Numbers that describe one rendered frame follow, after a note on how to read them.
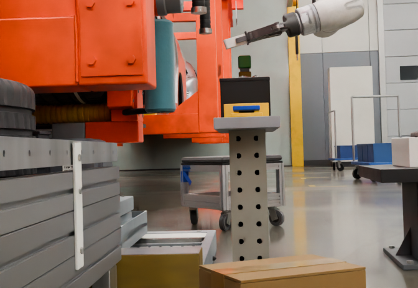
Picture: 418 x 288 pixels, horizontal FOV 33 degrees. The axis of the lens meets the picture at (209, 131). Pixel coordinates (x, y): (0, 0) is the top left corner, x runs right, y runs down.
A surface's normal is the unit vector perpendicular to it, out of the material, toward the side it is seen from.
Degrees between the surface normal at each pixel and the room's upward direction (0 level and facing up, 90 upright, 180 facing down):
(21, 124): 90
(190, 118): 90
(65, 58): 90
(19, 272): 90
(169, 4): 139
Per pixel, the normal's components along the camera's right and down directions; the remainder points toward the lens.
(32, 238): 1.00, -0.03
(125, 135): -0.05, -0.03
